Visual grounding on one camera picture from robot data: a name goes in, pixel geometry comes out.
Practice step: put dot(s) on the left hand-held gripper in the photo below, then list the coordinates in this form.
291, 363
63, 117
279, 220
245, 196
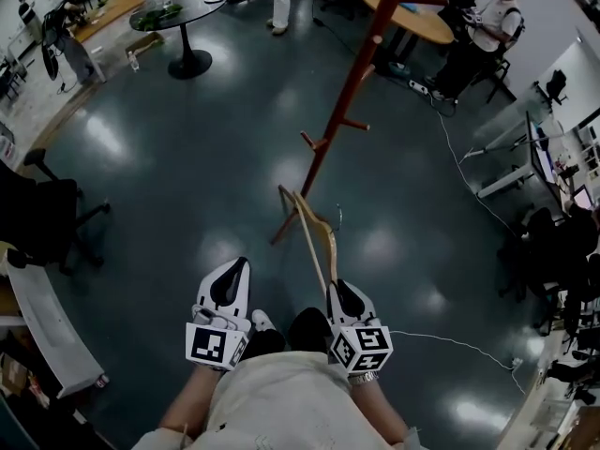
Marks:
206, 342

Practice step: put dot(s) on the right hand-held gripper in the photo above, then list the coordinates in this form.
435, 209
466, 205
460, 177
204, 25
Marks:
363, 347

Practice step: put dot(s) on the wooden clothes hanger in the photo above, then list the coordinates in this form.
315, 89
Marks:
329, 246

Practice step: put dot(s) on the red-brown wooden coat stand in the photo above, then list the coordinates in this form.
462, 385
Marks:
356, 68

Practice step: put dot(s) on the person's right forearm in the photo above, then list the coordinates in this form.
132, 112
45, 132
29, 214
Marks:
375, 406

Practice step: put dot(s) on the person's left forearm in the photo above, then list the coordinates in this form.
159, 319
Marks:
187, 401

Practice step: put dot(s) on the person's white shoe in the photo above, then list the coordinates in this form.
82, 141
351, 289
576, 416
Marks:
262, 319

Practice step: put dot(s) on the person's black trousers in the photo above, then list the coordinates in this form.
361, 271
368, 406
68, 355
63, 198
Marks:
307, 328

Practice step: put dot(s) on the silver wristwatch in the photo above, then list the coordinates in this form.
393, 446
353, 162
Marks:
363, 379

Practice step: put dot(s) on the person's white shirt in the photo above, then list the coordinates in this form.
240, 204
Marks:
281, 406

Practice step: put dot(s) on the white curved counter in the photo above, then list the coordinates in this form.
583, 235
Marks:
51, 326

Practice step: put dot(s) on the black office chair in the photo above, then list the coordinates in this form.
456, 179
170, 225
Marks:
42, 214

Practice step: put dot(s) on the white desk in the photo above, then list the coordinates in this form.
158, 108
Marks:
508, 176

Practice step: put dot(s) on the group of black office chairs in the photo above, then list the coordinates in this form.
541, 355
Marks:
558, 260

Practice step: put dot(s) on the white power strip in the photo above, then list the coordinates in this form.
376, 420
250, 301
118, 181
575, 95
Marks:
418, 87

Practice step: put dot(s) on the clear water bottle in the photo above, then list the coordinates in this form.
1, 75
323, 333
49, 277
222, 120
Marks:
134, 62

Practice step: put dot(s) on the cardboard box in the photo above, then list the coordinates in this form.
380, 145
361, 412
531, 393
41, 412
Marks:
147, 42

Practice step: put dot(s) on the black chair with wooden legs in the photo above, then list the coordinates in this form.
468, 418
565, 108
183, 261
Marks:
499, 75

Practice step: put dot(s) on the green vegetables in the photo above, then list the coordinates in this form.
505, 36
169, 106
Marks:
157, 17

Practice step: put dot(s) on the round wooden table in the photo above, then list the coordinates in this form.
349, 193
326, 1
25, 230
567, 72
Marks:
422, 24

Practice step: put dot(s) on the small black swivel chair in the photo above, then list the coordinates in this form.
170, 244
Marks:
557, 85

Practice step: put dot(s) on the rectangular wooden table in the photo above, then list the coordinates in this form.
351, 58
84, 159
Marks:
105, 14

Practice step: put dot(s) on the blue cloth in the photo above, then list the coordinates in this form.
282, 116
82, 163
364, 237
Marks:
412, 6

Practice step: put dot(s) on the black round pedestal table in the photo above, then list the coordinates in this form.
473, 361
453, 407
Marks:
197, 7

